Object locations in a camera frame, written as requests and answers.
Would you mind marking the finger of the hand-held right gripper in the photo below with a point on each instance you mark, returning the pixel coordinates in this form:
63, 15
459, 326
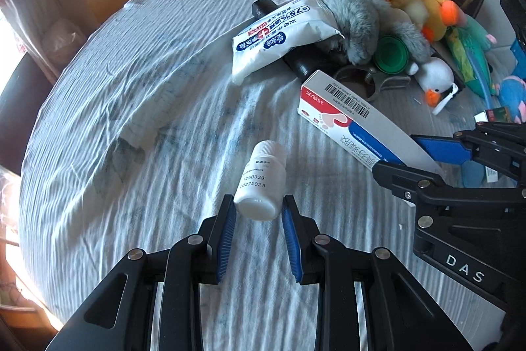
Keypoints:
407, 180
444, 149

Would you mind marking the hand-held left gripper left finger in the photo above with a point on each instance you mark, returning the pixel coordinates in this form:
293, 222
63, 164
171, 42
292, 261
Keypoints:
226, 240

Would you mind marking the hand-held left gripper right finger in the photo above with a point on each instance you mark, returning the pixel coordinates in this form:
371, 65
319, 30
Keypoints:
291, 240

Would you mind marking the small white pill bottle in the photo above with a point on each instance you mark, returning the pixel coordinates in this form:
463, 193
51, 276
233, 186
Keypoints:
259, 178

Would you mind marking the red white ointment box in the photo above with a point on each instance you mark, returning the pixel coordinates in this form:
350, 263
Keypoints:
349, 116

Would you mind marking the green orange medicine box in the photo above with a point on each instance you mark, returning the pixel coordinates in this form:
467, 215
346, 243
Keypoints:
499, 114

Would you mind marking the white duck plush toy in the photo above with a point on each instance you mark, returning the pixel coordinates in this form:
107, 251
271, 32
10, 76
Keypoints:
435, 75

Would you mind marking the grey metal tool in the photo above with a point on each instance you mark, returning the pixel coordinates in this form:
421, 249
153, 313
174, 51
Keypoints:
384, 85

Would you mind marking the blue flamingo plush toy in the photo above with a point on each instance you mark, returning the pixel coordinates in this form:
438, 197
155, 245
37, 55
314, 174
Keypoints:
511, 90

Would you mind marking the green plastic cup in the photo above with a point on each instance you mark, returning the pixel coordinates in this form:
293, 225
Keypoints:
390, 61

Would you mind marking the teal green plush toy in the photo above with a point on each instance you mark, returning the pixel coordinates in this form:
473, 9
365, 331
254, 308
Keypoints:
468, 46

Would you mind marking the light blue bed sheet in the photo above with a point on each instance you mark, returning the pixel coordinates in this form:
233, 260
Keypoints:
144, 129

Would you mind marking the black cylindrical tube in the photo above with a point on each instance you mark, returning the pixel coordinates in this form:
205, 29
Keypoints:
304, 65

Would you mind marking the grey plush toy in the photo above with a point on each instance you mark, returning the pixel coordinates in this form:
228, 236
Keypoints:
357, 18

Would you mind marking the white wipes packet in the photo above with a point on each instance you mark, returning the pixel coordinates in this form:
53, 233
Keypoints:
275, 38

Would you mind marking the clear plastic bag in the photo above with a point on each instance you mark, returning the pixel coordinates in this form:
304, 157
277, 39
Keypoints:
63, 40

